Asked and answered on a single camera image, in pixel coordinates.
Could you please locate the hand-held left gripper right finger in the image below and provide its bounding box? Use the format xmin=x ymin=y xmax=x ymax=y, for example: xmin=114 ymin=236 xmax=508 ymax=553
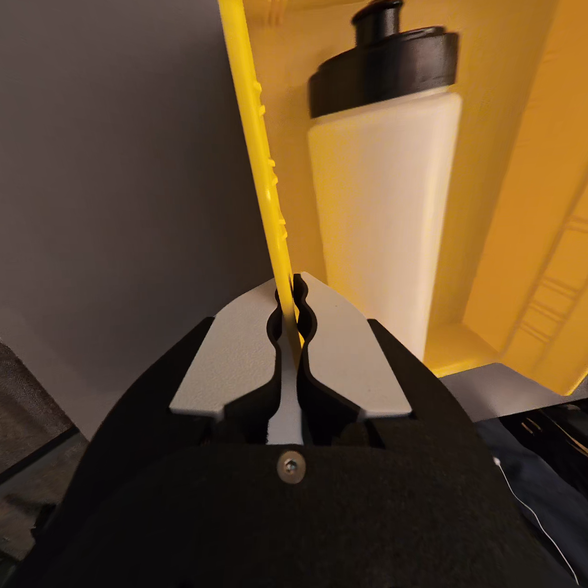
xmin=294 ymin=272 xmax=413 ymax=421

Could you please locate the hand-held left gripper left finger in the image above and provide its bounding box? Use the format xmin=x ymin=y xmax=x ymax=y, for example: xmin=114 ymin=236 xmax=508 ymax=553
xmin=169 ymin=277 xmax=282 ymax=421

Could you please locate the white plastic bottle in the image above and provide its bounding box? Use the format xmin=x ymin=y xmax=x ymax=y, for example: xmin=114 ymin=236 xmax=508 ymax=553
xmin=306 ymin=87 xmax=462 ymax=364

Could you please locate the yellow plastic bin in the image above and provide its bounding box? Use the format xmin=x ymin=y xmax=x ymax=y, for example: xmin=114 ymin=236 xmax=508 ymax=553
xmin=217 ymin=0 xmax=588 ymax=397

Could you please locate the black bottle lid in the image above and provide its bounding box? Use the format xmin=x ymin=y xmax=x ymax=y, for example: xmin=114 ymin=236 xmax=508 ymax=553
xmin=308 ymin=0 xmax=460 ymax=119

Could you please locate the person's navy clothing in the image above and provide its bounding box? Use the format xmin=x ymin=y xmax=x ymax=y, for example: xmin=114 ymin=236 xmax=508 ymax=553
xmin=475 ymin=417 xmax=588 ymax=588

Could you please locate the thin white cord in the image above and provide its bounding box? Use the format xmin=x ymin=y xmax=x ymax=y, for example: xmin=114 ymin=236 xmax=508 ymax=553
xmin=493 ymin=456 xmax=580 ymax=585

